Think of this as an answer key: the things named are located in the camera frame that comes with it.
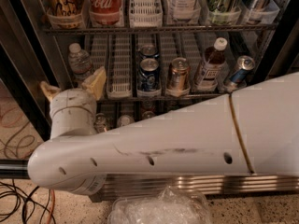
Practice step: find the copper coloured can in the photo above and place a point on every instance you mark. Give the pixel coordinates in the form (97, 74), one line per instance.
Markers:
(178, 73)

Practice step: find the white labelled bottle top shelf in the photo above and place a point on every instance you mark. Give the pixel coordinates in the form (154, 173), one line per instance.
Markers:
(182, 10)

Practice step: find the silver can bottom shelf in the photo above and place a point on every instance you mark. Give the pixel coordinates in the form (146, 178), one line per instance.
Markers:
(101, 123)

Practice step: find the glass fridge door left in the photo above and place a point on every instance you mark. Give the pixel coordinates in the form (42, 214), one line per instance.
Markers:
(23, 126)

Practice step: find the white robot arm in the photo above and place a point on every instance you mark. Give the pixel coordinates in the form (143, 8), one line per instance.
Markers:
(253, 131)

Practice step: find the clear plastic water bottle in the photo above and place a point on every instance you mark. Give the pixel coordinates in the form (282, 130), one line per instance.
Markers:
(80, 62)

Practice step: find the dark can top shelf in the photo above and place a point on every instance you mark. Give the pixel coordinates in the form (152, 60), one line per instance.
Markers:
(256, 9)

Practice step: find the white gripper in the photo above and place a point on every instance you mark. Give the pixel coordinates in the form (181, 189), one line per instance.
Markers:
(72, 99)

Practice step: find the white empty shelf tray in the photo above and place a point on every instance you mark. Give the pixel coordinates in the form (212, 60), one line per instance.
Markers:
(119, 74)

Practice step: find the crumpled clear plastic bag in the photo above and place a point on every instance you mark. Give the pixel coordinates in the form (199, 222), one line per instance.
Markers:
(170, 206)

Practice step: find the brown tea bottle white cap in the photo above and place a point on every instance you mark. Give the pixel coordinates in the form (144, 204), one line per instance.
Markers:
(211, 65)

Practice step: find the red Coca-Cola can bottom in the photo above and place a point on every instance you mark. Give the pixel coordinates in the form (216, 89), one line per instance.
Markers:
(148, 115)

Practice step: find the blue soda can front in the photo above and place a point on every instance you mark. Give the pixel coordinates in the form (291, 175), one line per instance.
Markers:
(148, 75)

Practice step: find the slim blue silver can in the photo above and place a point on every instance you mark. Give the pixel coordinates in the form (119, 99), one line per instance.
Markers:
(243, 66)

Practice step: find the yellow LaCroix can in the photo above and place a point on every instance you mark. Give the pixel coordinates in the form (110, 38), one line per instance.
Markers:
(65, 12)

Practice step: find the green can top shelf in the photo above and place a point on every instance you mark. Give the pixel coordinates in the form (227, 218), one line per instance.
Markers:
(223, 12)

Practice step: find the blue soda can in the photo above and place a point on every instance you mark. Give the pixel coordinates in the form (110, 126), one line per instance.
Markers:
(148, 51)
(148, 75)

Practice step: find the blue soda can rear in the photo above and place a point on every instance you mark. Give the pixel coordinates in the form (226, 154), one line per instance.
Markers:
(148, 51)

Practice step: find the white empty top tray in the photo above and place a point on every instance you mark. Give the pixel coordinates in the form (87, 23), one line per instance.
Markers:
(145, 13)

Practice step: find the red coca-cola can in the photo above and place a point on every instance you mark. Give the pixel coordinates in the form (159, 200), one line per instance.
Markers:
(105, 12)
(148, 115)

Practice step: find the red Coca-Cola can top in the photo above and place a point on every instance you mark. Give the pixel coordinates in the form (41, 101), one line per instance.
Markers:
(105, 12)

